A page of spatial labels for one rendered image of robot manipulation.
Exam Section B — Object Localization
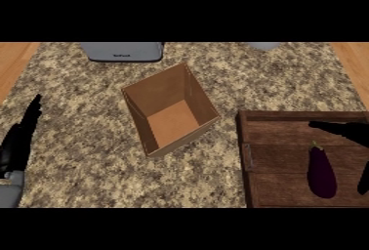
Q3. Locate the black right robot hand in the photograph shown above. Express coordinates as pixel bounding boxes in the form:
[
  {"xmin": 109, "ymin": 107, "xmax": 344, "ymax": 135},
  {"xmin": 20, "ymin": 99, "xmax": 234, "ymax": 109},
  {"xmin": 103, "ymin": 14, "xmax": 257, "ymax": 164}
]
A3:
[{"xmin": 307, "ymin": 120, "xmax": 369, "ymax": 196}]

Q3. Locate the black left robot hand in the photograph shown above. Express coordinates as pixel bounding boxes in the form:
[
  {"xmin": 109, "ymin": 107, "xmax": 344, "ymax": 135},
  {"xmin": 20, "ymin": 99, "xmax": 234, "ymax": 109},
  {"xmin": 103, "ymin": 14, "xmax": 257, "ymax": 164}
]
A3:
[{"xmin": 0, "ymin": 93, "xmax": 43, "ymax": 174}]

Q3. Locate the purple eggplant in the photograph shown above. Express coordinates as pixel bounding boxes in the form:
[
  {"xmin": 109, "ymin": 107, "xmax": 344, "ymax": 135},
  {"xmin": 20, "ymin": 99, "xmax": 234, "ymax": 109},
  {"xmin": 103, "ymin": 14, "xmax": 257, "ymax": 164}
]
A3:
[{"xmin": 305, "ymin": 140, "xmax": 338, "ymax": 199}]

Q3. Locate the dark wooden tray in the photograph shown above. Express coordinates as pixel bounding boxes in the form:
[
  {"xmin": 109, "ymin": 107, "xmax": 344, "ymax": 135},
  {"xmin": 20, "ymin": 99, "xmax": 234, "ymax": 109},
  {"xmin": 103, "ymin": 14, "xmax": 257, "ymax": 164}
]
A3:
[{"xmin": 234, "ymin": 109, "xmax": 369, "ymax": 209}]

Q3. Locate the brown cardboard box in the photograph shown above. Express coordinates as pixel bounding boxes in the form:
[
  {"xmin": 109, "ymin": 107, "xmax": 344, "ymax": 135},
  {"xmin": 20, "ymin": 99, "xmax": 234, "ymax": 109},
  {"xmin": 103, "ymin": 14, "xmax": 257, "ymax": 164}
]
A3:
[{"xmin": 119, "ymin": 62, "xmax": 221, "ymax": 158}]

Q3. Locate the pale grey round object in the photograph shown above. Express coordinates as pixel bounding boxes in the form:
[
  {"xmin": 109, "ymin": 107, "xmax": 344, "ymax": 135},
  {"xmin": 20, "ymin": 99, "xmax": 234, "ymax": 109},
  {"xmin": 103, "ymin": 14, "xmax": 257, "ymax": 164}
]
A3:
[{"xmin": 245, "ymin": 42, "xmax": 282, "ymax": 51}]

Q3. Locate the grey appliance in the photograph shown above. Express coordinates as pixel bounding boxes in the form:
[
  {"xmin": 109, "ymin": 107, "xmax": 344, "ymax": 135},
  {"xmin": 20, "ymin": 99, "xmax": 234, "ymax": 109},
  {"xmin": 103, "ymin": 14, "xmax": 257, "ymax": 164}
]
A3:
[{"xmin": 78, "ymin": 42, "xmax": 165, "ymax": 63}]

